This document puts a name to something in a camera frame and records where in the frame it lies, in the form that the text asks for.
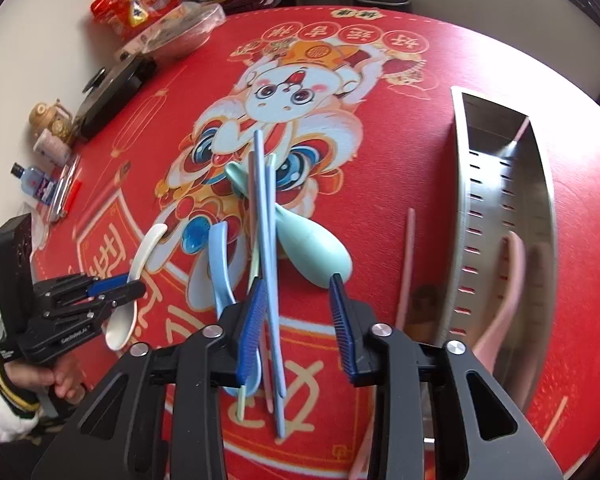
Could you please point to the golden teapot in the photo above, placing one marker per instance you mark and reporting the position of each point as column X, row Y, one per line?
column 47, row 115

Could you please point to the light green chopstick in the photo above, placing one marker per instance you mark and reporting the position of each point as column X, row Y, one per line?
column 269, row 160
column 241, row 405

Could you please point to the stainless steel utensil holder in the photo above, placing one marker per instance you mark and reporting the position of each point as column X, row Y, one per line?
column 480, row 260

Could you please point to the black flat box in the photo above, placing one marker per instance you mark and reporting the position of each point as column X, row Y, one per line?
column 110, row 100

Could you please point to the person's left hand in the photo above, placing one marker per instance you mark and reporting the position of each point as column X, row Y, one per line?
column 65, row 382

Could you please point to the blue chopstick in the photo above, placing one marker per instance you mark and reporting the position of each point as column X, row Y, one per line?
column 276, row 350
column 256, row 210

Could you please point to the small blue bottle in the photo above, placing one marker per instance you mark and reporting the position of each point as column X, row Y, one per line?
column 37, row 182

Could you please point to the white spoon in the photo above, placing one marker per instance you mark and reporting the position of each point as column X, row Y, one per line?
column 147, row 250

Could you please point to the teal ceramic spoon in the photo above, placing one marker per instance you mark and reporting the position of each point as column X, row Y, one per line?
column 315, row 252

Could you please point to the red snack bag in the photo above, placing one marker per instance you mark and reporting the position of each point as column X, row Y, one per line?
column 130, row 5

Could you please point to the blue spoon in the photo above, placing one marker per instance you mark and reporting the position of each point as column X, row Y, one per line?
column 219, row 260

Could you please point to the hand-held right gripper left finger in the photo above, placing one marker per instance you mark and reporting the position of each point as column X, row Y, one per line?
column 250, row 332

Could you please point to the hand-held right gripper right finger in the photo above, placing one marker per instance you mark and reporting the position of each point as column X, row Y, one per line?
column 341, row 322

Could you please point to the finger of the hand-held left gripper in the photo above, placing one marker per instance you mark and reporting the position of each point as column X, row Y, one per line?
column 130, row 291
column 107, row 285

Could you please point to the clear pen case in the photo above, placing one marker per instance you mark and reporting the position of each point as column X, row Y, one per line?
column 65, row 190

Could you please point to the person's left forearm white sleeve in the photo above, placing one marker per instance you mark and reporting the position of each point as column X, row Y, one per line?
column 0, row 410

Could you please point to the clear plastic bowl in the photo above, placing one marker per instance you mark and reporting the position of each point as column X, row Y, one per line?
column 190, row 30

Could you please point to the pink spoon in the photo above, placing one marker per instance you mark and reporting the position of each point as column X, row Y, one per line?
column 500, row 340

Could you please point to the red printed table mat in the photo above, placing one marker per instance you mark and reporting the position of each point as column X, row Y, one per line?
column 380, row 160

